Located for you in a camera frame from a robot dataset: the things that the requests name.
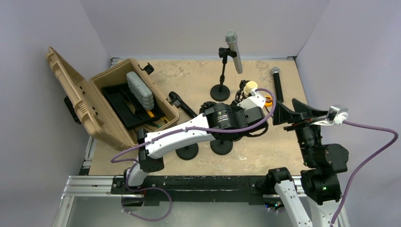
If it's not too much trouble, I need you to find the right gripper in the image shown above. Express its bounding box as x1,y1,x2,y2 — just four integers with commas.
272,96,329,164

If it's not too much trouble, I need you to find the black mesh-head microphone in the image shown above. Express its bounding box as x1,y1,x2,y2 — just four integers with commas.
271,67,284,102

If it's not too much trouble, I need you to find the cream condenser microphone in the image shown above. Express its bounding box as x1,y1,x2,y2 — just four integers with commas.
243,81,258,97

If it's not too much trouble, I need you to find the black tripod shock-mount stand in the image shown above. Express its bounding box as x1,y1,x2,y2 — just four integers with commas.
231,80,250,105

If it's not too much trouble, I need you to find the black shock-mount round stand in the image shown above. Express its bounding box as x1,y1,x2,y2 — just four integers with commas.
199,101,233,155

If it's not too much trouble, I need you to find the black round-base mic stand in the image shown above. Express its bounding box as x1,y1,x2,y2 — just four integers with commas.
175,143,199,160

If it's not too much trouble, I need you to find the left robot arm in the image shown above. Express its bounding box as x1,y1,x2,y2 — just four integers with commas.
122,101,273,193

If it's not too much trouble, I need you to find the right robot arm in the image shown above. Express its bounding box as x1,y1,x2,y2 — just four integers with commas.
264,98,349,227

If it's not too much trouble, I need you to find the tall black mic stand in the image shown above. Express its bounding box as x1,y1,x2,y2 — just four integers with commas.
210,47,237,102

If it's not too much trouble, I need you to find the orange tape measure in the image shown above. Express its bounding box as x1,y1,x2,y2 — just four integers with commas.
264,96,273,107

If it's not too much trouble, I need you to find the grey plastic case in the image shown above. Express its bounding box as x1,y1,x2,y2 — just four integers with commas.
126,71,154,111

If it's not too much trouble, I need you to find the black toolbox tray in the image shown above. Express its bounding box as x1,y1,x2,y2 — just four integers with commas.
101,83,165,130

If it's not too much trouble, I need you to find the tan plastic toolbox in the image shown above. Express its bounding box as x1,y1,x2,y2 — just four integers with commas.
46,46,179,151

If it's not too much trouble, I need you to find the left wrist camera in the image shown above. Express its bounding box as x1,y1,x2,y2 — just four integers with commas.
237,89,266,110

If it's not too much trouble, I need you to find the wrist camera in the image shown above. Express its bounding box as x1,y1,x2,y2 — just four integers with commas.
237,89,266,110
313,105,348,126

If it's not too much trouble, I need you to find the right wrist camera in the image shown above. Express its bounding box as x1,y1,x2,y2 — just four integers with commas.
313,105,348,126

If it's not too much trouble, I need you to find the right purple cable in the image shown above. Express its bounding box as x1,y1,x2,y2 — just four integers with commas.
329,120,399,227

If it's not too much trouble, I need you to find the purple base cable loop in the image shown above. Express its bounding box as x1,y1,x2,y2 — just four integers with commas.
121,186,173,222

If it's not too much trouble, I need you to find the black aluminium base frame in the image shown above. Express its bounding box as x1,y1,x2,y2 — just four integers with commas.
51,128,304,227

